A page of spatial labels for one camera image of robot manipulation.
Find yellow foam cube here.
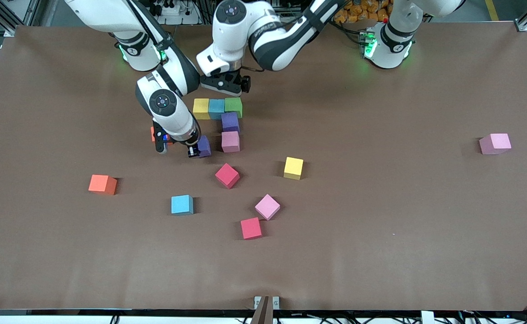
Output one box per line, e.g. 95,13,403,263
193,98,210,120
284,157,304,180

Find purple foam cube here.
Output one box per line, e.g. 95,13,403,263
196,135,212,158
221,112,240,133

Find red foam cube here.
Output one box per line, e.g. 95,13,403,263
215,163,240,189
240,217,263,240

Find green foam cube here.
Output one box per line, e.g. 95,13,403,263
224,97,243,119

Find cyan foam cube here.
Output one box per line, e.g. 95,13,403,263
208,99,226,120
171,195,194,216

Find pale mauve foam cube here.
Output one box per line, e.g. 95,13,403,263
479,133,512,155

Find small metal bracket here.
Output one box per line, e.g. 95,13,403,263
254,296,280,310

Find pink foam cube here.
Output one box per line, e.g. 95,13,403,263
221,131,241,153
255,194,281,221

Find pile of orange packets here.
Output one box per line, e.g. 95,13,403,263
334,0,396,24

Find white power strip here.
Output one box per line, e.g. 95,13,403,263
149,0,201,25

